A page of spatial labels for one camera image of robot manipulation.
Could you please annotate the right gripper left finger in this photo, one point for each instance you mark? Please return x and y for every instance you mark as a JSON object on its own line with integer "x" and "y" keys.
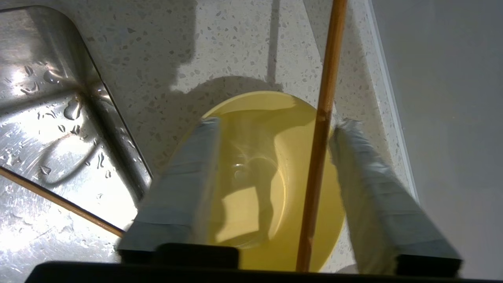
{"x": 184, "y": 184}

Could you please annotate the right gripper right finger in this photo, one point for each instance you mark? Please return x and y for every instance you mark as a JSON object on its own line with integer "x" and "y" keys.
{"x": 381, "y": 196}

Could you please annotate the yellow plastic bowl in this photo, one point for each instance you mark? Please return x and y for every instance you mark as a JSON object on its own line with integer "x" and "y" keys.
{"x": 251, "y": 165}

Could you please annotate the brown wooden chopstick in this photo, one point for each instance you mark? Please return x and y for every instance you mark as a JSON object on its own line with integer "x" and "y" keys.
{"x": 59, "y": 200}
{"x": 322, "y": 129}

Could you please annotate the stainless steel sink basin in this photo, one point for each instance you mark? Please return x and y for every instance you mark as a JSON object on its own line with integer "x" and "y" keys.
{"x": 47, "y": 129}

